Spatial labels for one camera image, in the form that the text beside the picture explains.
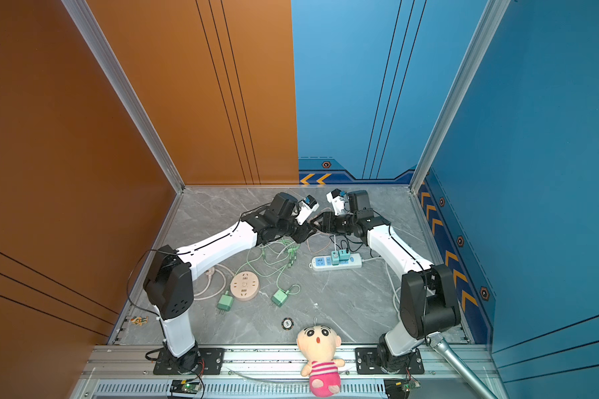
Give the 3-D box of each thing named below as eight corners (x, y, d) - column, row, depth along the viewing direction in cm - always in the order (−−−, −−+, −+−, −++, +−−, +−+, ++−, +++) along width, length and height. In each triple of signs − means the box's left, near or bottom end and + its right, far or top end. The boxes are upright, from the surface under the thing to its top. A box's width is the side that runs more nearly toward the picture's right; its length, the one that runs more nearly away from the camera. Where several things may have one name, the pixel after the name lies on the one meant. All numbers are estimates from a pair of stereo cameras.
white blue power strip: (311, 271, 94) (312, 262, 88) (311, 260, 97) (311, 250, 92) (360, 269, 95) (364, 259, 89) (358, 257, 98) (361, 247, 92)
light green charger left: (217, 313, 84) (216, 311, 83) (222, 292, 89) (220, 290, 87) (230, 313, 84) (228, 311, 82) (234, 292, 89) (233, 290, 87)
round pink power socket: (228, 301, 87) (226, 298, 85) (234, 274, 93) (232, 271, 91) (257, 301, 87) (256, 298, 85) (260, 274, 93) (259, 271, 91)
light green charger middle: (271, 301, 87) (270, 299, 85) (280, 288, 90) (279, 285, 88) (281, 307, 85) (280, 305, 83) (290, 294, 88) (289, 291, 86)
